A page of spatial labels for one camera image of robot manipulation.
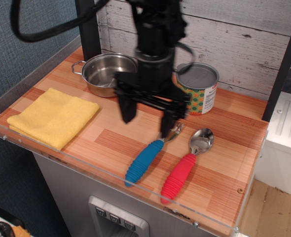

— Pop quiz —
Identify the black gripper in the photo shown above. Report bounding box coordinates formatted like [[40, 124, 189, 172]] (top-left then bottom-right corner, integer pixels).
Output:
[[114, 53, 189, 138]]

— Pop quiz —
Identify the yellow towel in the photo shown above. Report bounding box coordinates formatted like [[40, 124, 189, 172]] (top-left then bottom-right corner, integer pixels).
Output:
[[7, 88, 100, 151]]

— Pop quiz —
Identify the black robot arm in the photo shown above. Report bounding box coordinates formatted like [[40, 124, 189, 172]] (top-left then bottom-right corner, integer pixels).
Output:
[[114, 0, 190, 138]]

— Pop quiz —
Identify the clear acrylic table guard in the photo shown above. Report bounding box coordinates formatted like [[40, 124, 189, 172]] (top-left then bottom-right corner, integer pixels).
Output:
[[0, 48, 268, 237]]

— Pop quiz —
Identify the patterned toy can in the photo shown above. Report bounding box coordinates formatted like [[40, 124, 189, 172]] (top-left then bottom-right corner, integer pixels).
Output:
[[176, 63, 219, 116]]

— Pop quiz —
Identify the stainless steel pot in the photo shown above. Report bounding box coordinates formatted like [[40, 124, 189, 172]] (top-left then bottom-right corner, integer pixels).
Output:
[[71, 53, 137, 98]]

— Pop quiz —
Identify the silver toy fridge cabinet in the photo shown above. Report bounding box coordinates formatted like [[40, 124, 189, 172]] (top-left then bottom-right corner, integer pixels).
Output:
[[33, 152, 225, 237]]

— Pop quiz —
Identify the dispenser button panel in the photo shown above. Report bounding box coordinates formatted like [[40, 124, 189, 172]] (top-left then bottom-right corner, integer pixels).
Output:
[[88, 196, 149, 237]]

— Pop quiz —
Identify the white plastic appliance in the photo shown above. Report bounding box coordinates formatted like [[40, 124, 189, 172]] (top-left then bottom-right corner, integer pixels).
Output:
[[255, 92, 291, 194]]

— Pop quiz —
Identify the orange cloth at corner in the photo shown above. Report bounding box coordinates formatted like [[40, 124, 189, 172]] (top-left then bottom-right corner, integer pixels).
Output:
[[12, 226, 32, 237]]

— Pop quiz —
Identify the blue handled fork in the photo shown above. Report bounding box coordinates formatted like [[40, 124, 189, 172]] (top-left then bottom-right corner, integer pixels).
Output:
[[125, 122, 184, 187]]

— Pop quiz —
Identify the red handled spoon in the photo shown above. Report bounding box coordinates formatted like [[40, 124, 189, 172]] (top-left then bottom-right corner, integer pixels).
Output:
[[160, 128, 214, 204]]

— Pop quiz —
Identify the black right frame post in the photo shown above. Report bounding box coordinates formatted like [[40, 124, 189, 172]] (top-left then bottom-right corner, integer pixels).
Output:
[[262, 37, 291, 122]]

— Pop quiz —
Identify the black braided cable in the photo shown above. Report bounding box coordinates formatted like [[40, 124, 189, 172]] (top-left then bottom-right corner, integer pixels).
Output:
[[10, 0, 111, 43]]

